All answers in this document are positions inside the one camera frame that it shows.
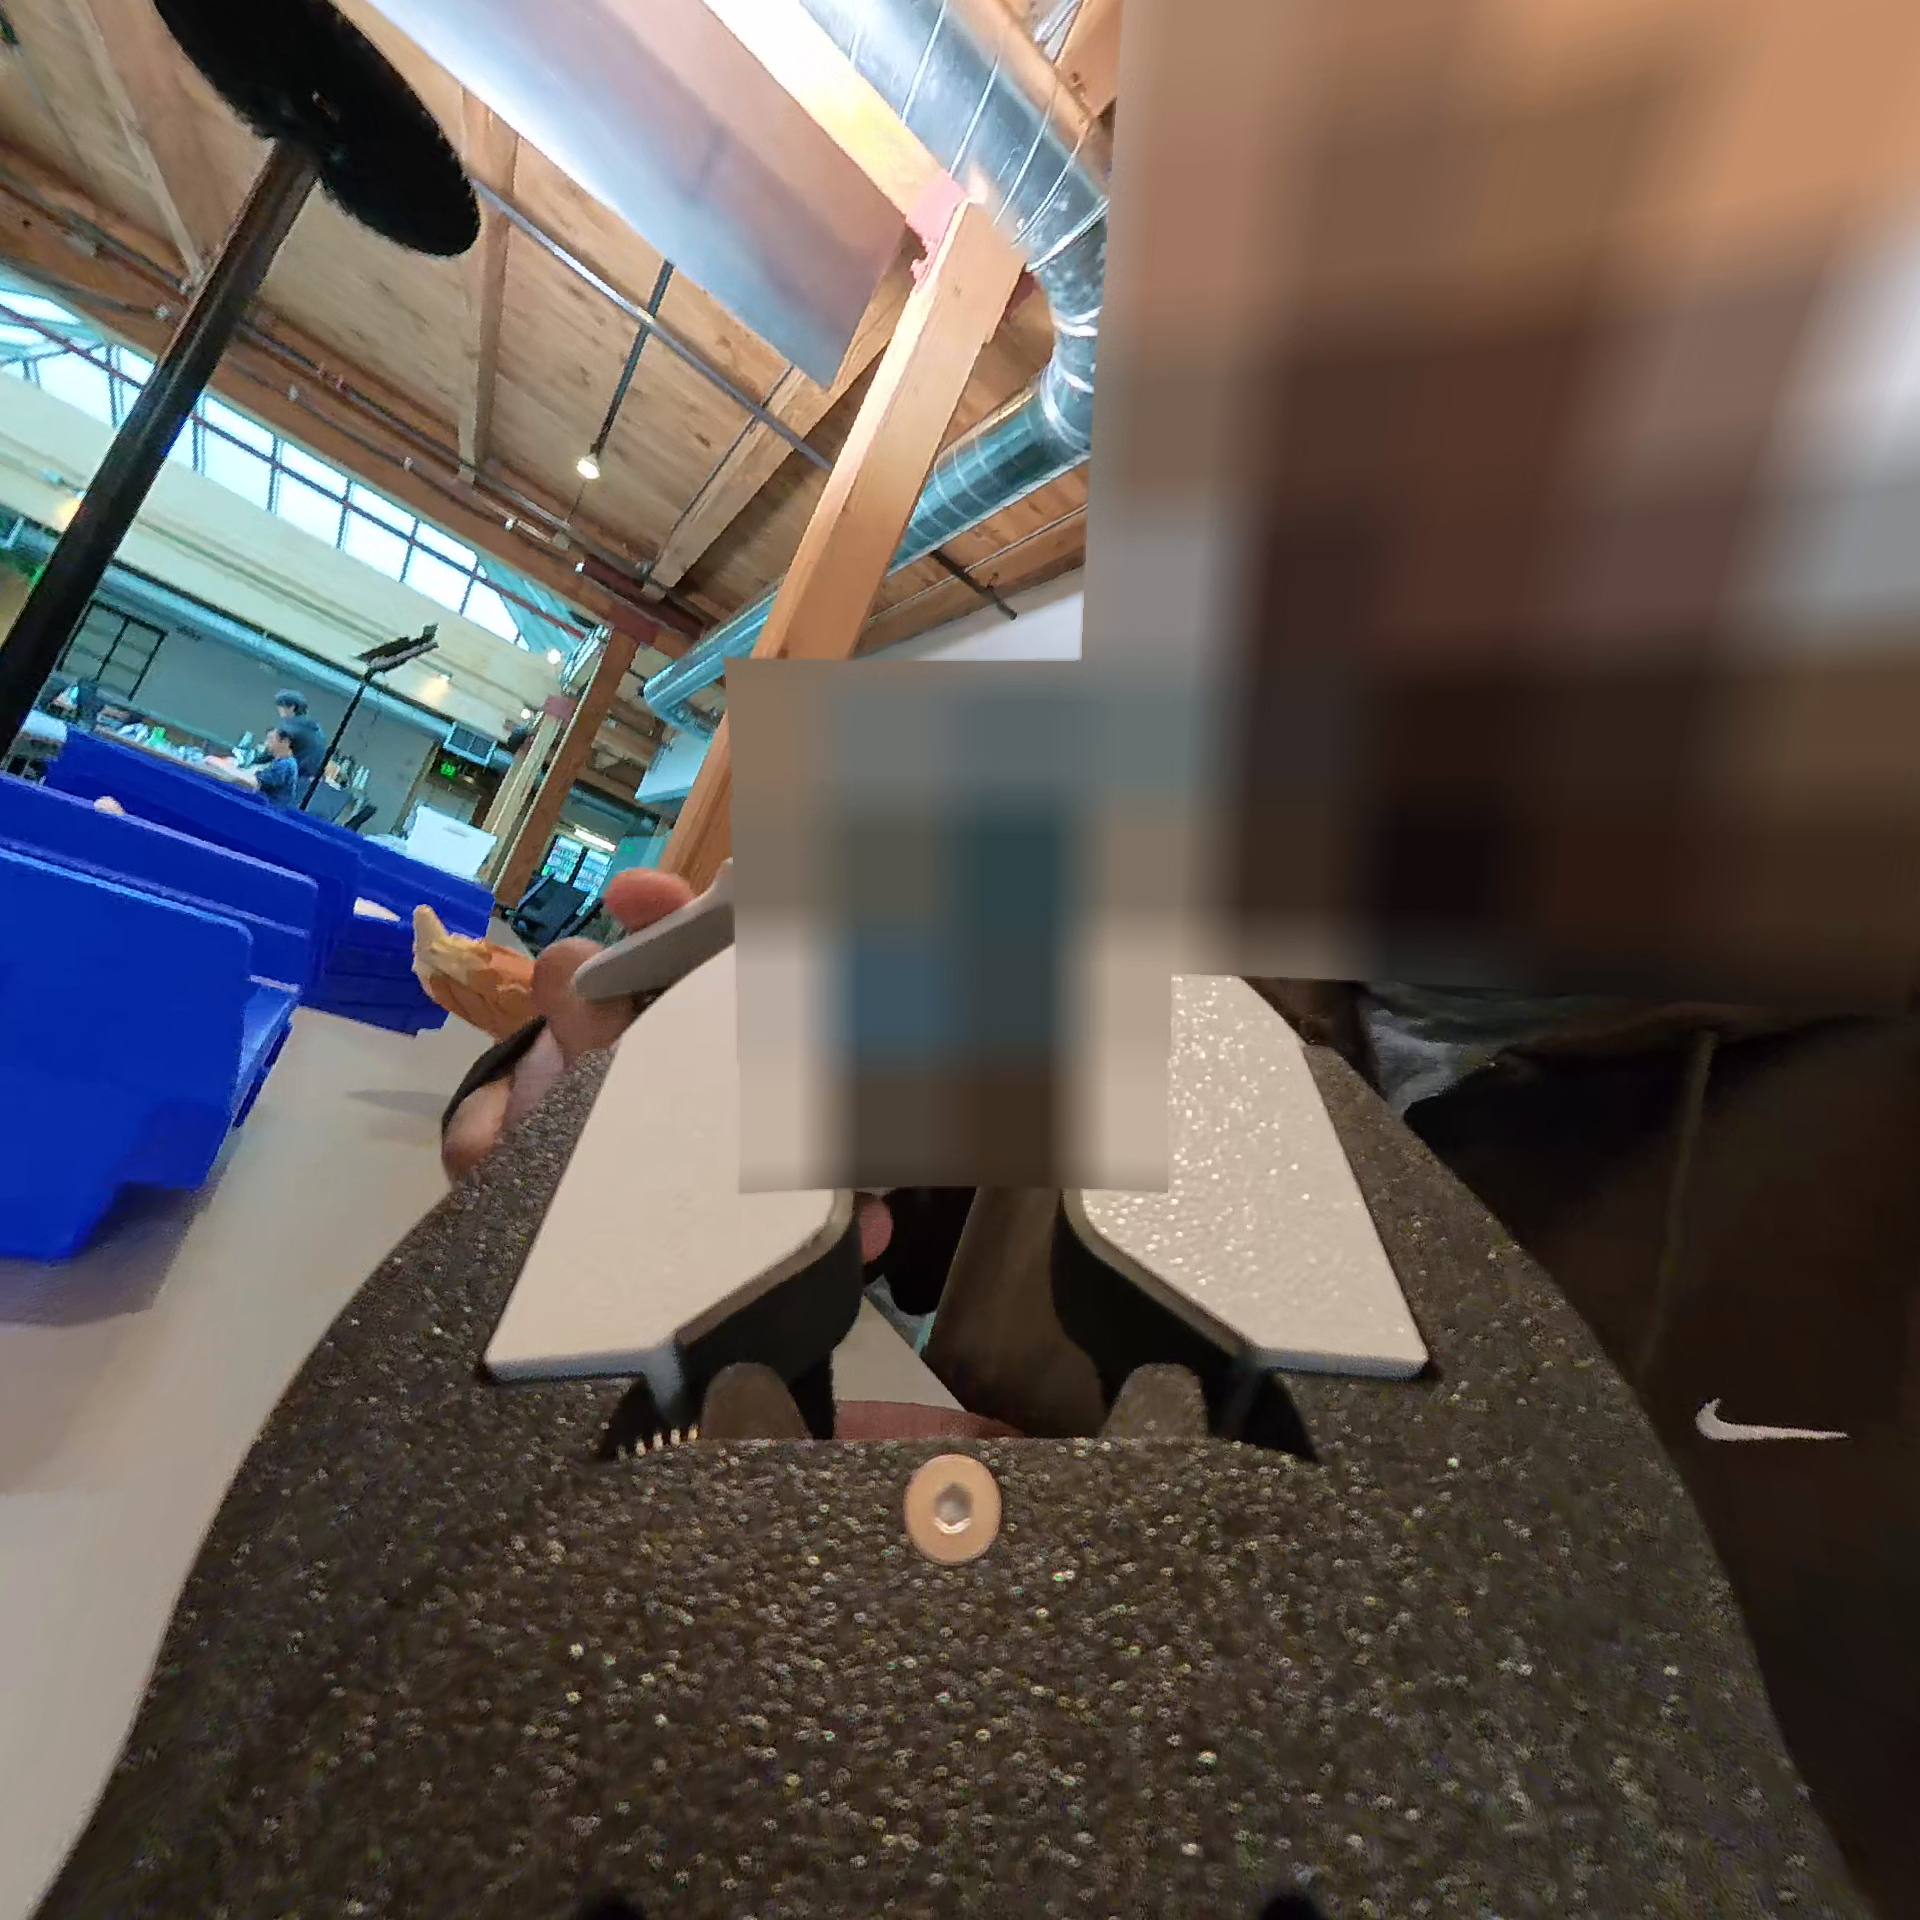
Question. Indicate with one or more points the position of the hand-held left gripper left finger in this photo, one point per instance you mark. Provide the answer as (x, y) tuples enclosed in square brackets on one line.
[(645, 1202)]

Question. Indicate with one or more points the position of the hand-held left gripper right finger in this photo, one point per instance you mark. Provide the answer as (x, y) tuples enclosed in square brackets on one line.
[(1276, 1202)]

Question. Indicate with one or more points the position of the large blue plastic bin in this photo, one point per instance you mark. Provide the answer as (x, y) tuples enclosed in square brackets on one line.
[(119, 1050)]

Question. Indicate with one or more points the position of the person's right hand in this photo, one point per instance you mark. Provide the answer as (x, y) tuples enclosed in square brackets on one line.
[(580, 1021)]

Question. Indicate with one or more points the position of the brown jointed toy figure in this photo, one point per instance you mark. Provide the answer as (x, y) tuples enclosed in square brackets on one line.
[(482, 985)]

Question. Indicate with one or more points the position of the white box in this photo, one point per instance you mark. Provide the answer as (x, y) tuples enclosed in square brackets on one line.
[(452, 839)]

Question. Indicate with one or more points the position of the person's dark hoodie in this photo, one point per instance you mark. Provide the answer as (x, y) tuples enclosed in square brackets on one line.
[(1724, 1202)]

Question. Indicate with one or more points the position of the black pole stand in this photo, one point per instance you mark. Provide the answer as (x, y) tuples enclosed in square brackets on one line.
[(149, 405)]

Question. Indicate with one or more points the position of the wooden support post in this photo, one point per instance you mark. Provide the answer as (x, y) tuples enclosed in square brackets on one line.
[(855, 525)]

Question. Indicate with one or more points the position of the silver spiral ventilation duct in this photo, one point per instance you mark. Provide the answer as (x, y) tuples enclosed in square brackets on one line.
[(975, 465)]

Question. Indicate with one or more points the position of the rectangular metal duct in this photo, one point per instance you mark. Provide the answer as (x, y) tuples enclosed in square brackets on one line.
[(676, 150)]

